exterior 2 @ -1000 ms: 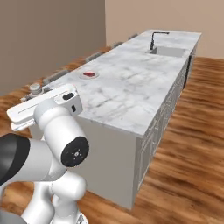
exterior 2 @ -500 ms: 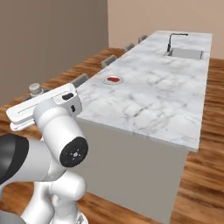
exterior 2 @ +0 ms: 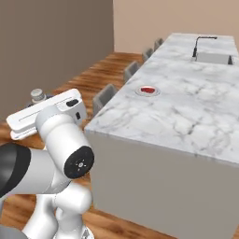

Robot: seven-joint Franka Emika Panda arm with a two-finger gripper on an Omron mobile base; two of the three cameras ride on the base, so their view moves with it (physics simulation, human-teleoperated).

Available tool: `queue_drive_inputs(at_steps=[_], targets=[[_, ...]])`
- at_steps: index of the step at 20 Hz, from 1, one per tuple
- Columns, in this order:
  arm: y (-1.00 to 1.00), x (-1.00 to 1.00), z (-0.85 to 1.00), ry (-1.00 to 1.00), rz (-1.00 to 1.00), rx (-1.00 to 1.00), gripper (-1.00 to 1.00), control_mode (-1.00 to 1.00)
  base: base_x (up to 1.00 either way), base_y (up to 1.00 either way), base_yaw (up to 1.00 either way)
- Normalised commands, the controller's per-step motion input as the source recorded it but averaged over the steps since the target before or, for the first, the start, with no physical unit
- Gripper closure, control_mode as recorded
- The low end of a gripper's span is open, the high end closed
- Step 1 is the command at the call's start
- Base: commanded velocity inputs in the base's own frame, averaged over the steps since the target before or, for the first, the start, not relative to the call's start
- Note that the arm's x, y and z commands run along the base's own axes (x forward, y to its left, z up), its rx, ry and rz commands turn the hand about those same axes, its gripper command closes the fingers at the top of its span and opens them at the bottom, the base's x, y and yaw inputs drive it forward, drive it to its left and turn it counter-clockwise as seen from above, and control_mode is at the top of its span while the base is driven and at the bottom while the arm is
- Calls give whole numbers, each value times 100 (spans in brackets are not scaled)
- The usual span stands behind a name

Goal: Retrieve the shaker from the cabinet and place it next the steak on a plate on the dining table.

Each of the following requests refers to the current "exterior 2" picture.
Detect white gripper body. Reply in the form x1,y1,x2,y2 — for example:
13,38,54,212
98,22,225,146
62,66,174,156
6,88,83,141

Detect grey shaker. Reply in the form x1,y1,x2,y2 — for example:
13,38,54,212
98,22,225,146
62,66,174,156
30,88,48,105

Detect red steak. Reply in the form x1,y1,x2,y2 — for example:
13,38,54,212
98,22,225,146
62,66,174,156
140,86,156,94

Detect white round plate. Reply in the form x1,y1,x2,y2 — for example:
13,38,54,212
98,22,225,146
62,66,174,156
134,85,162,98

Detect grey chair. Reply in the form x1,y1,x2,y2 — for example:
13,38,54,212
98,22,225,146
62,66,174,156
91,82,119,117
142,47,155,63
123,60,141,84
153,37,165,51

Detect grey kitchen island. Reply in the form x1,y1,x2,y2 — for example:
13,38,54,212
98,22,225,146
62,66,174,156
83,32,239,239

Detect black tap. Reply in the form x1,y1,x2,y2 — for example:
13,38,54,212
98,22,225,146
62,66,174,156
191,35,218,59

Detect white sink basin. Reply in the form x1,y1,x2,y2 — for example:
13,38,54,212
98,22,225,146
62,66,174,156
191,50,234,66

